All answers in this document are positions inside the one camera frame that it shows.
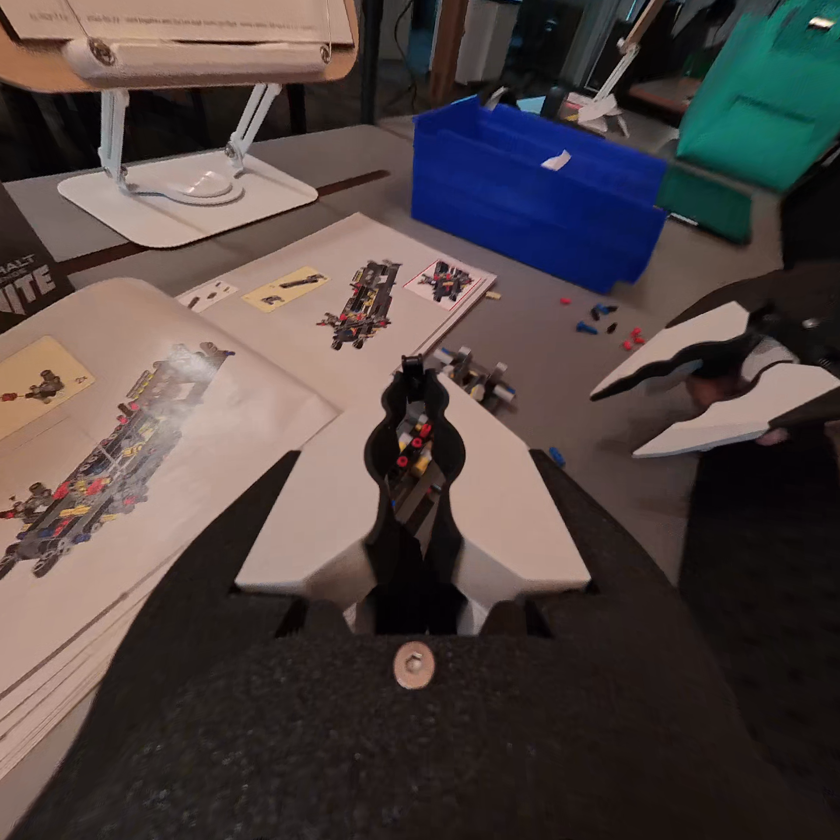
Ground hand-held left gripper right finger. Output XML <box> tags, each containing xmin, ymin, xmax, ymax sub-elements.
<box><xmin>428</xmin><ymin>369</ymin><xmax>593</xmax><ymax>635</ymax></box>

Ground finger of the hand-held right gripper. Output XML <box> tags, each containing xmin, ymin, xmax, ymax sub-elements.
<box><xmin>588</xmin><ymin>301</ymin><xmax>763</xmax><ymax>403</ymax></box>
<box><xmin>631</xmin><ymin>363</ymin><xmax>840</xmax><ymax>459</ymax></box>

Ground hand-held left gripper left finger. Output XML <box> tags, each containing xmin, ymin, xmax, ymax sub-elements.
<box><xmin>235</xmin><ymin>373</ymin><xmax>396</xmax><ymax>632</ymax></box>

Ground toy car chassis model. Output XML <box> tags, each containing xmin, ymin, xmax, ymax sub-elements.
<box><xmin>387</xmin><ymin>346</ymin><xmax>517</xmax><ymax>529</ymax></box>

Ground yellow car toy set box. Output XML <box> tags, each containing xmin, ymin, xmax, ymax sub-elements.
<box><xmin>0</xmin><ymin>184</ymin><xmax>77</xmax><ymax>336</ymax></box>

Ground person's right hand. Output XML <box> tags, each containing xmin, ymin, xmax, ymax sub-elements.
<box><xmin>686</xmin><ymin>375</ymin><xmax>750</xmax><ymax>406</ymax></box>

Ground loose small connector pins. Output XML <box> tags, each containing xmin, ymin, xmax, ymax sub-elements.
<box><xmin>549</xmin><ymin>297</ymin><xmax>648</xmax><ymax>468</ymax></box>

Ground building instruction booklet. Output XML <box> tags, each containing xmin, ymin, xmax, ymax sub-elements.
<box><xmin>0</xmin><ymin>211</ymin><xmax>500</xmax><ymax>782</ymax></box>

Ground green fabric tote bag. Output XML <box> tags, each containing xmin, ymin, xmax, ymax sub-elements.
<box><xmin>656</xmin><ymin>10</ymin><xmax>840</xmax><ymax>245</ymax></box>

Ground blue plastic bin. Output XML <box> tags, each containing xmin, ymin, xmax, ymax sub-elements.
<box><xmin>411</xmin><ymin>95</ymin><xmax>669</xmax><ymax>295</ymax></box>

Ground white document stand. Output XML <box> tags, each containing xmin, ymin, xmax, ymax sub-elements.
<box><xmin>0</xmin><ymin>0</ymin><xmax>361</xmax><ymax>249</ymax></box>
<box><xmin>577</xmin><ymin>0</ymin><xmax>665</xmax><ymax>137</ymax></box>

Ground printed instruction sheet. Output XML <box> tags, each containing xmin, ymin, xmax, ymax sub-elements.
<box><xmin>0</xmin><ymin>0</ymin><xmax>357</xmax><ymax>48</ymax></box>

